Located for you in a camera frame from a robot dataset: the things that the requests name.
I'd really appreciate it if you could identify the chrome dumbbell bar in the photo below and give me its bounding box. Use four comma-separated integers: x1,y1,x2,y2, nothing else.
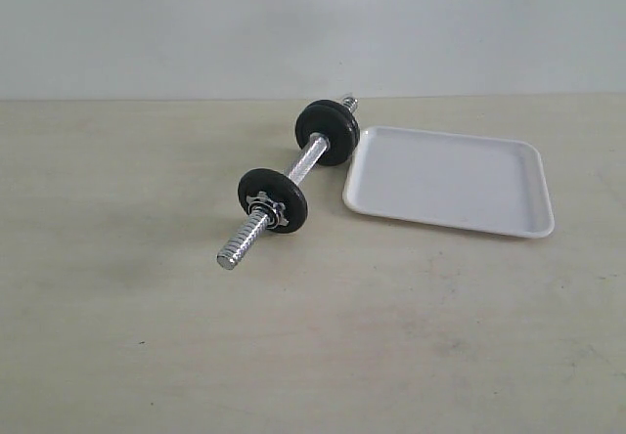
216,95,358,270

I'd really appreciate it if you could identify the black weight plate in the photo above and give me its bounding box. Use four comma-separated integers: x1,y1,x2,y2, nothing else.
293,99,346,167
316,99,360,166
238,168,308,234

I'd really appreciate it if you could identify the chrome spinlock collar nut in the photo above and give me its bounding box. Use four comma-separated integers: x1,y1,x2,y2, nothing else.
246,191,289,229

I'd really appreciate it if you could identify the white plastic tray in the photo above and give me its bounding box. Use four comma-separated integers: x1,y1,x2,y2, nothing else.
343,126,555,239

